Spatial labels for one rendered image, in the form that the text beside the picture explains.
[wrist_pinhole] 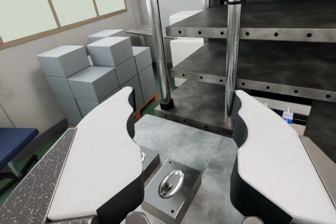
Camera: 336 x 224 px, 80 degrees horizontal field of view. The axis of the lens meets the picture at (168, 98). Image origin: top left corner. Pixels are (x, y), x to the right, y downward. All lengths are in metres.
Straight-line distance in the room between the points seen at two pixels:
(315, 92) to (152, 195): 0.79
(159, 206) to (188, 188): 0.12
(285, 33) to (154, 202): 0.82
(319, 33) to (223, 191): 0.70
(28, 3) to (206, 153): 2.29
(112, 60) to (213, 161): 1.54
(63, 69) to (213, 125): 1.56
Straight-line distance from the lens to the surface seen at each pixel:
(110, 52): 2.14
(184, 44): 2.79
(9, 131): 2.35
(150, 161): 0.90
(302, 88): 1.06
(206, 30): 1.06
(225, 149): 1.01
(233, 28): 0.96
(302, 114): 1.12
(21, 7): 2.63
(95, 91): 2.01
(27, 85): 2.65
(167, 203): 0.77
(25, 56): 2.62
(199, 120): 1.20
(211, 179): 0.90
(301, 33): 0.98
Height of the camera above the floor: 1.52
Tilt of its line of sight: 30 degrees down
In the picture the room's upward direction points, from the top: 8 degrees counter-clockwise
